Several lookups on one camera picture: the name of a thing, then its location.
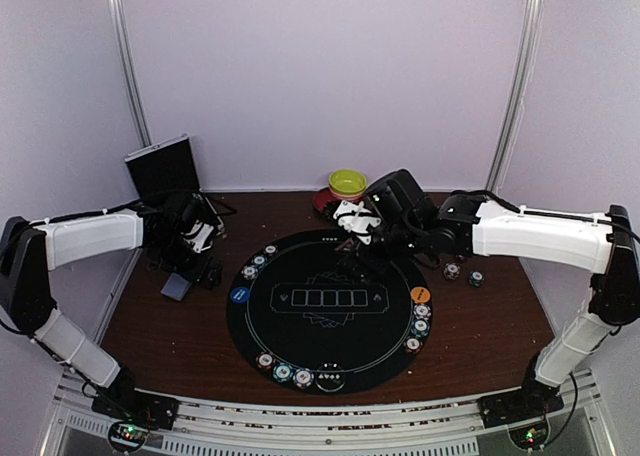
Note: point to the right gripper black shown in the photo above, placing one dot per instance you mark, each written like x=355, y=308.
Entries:
x=361, y=254

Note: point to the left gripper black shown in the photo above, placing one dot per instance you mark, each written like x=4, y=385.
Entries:
x=213, y=271

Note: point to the white blue chip stack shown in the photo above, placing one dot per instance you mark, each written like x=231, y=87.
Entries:
x=451, y=271

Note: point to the orange round blind button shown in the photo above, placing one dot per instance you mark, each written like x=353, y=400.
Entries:
x=420, y=295

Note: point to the blue round blind button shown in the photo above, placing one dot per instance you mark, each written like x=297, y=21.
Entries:
x=240, y=295

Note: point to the brown chip stack front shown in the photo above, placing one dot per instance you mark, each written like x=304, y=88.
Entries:
x=265, y=361

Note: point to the red black triangle dealer marker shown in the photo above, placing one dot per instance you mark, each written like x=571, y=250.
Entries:
x=345, y=247

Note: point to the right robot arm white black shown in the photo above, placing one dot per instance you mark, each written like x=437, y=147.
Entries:
x=480, y=223

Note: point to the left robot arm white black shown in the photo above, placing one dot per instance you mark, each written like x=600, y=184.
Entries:
x=55, y=273

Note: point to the green striped bowl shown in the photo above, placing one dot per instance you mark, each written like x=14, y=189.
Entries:
x=347, y=183

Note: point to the aluminium poker case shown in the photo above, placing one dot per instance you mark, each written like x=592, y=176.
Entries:
x=160, y=170

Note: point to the red plate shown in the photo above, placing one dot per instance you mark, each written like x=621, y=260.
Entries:
x=325, y=203

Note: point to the round black poker mat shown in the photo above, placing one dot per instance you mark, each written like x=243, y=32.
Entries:
x=309, y=311

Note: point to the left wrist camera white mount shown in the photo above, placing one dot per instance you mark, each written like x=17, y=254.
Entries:
x=201, y=237

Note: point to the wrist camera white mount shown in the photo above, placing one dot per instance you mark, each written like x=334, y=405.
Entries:
x=201, y=237
x=356, y=220

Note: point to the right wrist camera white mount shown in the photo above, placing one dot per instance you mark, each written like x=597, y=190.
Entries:
x=356, y=220

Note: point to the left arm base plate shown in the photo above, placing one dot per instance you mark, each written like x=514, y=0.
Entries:
x=147, y=409

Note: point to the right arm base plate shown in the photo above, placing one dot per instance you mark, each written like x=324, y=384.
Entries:
x=515, y=406

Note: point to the right aluminium corner post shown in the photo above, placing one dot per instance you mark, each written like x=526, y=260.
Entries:
x=515, y=102

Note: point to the aluminium corner post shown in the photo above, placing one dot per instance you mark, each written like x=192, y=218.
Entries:
x=118, y=17
x=515, y=102

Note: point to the left aluminium corner post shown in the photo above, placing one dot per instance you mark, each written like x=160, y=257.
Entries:
x=118, y=17

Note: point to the aluminium front rail frame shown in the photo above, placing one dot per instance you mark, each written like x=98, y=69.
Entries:
x=452, y=426

